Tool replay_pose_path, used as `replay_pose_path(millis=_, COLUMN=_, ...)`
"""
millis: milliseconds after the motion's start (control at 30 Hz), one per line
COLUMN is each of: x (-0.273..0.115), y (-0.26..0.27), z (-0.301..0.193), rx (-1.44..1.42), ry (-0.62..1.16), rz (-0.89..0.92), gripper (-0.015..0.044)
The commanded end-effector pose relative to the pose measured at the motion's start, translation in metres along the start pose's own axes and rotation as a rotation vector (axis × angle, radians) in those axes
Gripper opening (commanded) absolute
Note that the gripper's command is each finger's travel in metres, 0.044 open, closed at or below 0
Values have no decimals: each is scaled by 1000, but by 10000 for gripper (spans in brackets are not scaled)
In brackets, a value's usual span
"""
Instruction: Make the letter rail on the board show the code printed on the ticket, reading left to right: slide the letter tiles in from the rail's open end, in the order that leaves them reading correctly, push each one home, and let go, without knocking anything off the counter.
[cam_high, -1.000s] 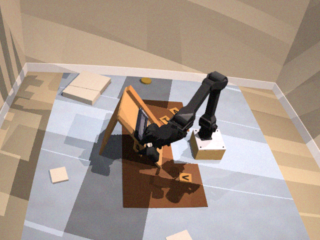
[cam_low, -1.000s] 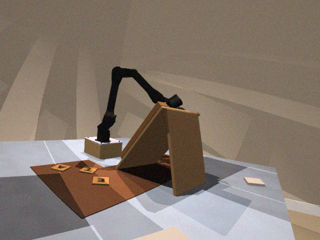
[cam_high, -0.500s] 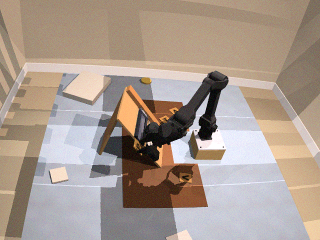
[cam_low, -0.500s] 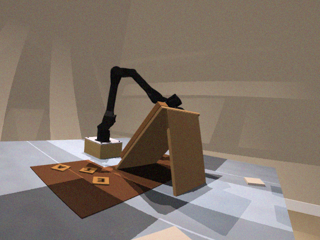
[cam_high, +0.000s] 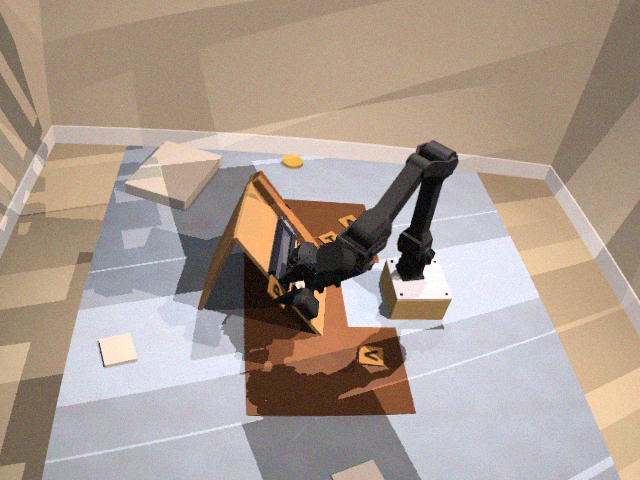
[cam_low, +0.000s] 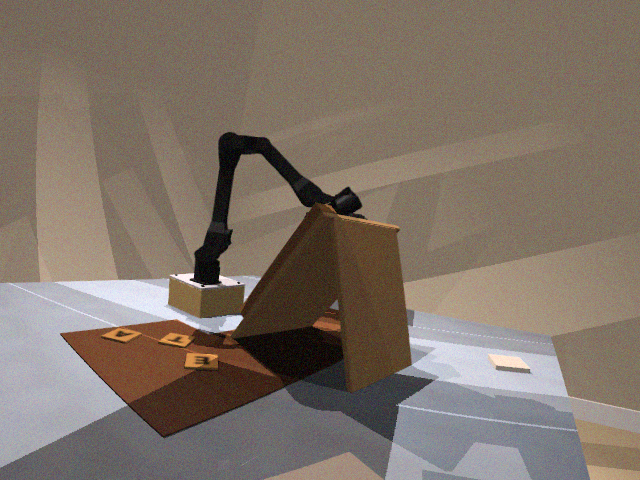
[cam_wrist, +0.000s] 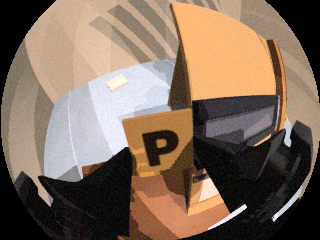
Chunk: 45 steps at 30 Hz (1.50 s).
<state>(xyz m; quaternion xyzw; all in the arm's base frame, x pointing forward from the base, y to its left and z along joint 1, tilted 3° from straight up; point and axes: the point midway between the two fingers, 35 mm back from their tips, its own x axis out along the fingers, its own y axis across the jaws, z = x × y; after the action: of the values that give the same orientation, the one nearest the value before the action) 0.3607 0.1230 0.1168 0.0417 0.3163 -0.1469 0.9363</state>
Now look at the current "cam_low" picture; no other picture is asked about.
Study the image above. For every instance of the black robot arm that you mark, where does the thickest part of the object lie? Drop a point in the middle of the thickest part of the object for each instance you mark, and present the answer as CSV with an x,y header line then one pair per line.
x,y
218,236

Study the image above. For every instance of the cream flat square tile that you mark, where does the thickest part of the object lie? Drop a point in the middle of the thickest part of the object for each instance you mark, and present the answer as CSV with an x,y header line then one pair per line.
x,y
508,363

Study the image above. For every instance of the orange letter tile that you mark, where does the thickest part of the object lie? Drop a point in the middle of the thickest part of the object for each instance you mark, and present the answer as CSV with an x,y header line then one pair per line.
x,y
121,335
197,361
176,340

